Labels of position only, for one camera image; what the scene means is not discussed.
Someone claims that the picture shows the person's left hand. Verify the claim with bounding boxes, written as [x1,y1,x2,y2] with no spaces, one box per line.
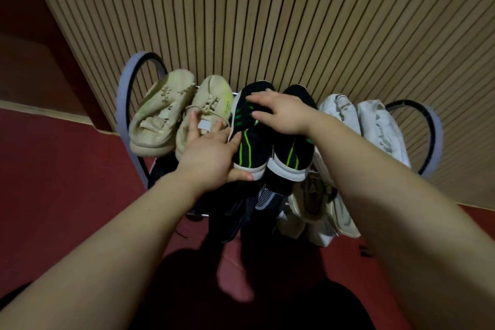
[175,111,254,197]

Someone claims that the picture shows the person's right hand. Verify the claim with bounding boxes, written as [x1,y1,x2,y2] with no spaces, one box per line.
[245,90,316,137]

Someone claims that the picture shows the black sneaker green stripes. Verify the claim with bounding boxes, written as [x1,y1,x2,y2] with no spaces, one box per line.
[228,81,276,181]
[267,85,319,183]

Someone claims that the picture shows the person's left forearm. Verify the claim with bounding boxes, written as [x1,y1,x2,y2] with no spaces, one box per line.
[0,170,202,330]

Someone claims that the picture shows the person's right forearm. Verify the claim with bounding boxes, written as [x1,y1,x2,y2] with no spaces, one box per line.
[306,110,495,330]

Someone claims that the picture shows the beige lace-up shoe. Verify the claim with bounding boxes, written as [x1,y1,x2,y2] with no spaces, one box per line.
[175,75,234,161]
[129,69,196,158]

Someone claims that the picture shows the grey mesh sneaker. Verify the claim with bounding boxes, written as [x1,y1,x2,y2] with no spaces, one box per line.
[253,183,289,211]

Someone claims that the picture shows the dark sneaker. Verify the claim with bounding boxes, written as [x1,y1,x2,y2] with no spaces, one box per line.
[193,182,260,244]

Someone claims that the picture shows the black shoe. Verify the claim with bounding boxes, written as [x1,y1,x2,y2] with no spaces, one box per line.
[148,152,183,189]

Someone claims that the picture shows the cream slip-on shoe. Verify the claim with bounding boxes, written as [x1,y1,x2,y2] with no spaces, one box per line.
[288,177,338,227]
[329,191,361,240]

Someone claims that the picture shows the white canvas shoe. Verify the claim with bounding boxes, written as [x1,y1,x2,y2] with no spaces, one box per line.
[357,100,411,169]
[312,94,362,188]

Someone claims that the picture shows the metal shoe rack round ends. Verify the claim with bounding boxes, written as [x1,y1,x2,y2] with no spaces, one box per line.
[115,51,444,222]

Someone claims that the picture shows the person's black garment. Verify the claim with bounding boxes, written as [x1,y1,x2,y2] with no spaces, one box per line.
[129,279,376,330]

